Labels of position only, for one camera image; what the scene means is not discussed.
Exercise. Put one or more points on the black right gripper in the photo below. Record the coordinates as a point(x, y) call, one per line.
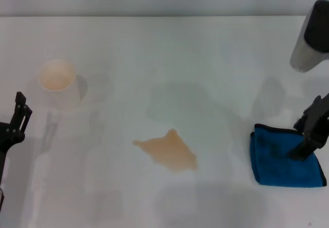
point(317, 120)

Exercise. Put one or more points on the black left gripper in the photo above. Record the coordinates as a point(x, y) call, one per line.
point(6, 138)

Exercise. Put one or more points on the blue rag with black trim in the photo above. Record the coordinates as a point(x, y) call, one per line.
point(272, 161)

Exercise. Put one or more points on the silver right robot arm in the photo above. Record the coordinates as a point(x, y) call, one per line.
point(312, 37)

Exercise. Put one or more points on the brown water stain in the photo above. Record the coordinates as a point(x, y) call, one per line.
point(171, 152)

